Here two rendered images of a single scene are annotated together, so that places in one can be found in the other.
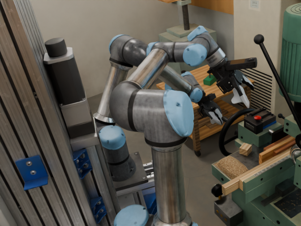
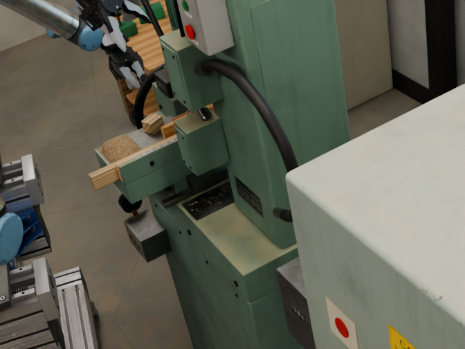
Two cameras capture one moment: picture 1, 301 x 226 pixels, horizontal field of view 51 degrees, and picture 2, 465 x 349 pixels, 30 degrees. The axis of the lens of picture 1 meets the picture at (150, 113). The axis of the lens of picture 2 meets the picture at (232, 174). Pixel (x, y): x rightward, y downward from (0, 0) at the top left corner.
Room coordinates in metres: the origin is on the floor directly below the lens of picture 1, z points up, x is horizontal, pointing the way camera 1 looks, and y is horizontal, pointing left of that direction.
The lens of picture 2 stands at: (-0.90, -0.57, 2.11)
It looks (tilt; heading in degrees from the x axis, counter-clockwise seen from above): 36 degrees down; 0
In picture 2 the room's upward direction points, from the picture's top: 13 degrees counter-clockwise
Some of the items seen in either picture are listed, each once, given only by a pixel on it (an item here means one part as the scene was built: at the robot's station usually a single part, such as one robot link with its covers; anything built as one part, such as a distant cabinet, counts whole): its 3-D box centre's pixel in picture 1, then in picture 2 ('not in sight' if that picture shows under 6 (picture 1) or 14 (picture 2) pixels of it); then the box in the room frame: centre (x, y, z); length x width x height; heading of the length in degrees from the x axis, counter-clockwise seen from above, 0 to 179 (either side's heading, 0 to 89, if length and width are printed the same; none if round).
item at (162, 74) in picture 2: (258, 119); (180, 73); (1.17, -0.48, 0.99); 0.13 x 0.11 x 0.06; 113
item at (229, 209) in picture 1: (227, 211); (147, 235); (1.03, -0.28, 0.58); 0.12 x 0.08 x 0.08; 23
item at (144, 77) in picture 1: (143, 77); not in sight; (0.93, 0.00, 1.40); 0.49 x 0.11 x 0.12; 154
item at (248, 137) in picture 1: (259, 131); (187, 95); (1.17, -0.48, 0.91); 0.15 x 0.14 x 0.09; 113
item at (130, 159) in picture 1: (118, 162); not in sight; (1.19, 0.19, 0.87); 0.15 x 0.15 x 0.10
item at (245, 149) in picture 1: (245, 149); (152, 123); (1.06, -0.38, 0.92); 0.04 x 0.04 x 0.03; 43
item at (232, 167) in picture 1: (232, 165); (121, 147); (0.98, -0.30, 0.92); 0.14 x 0.09 x 0.04; 23
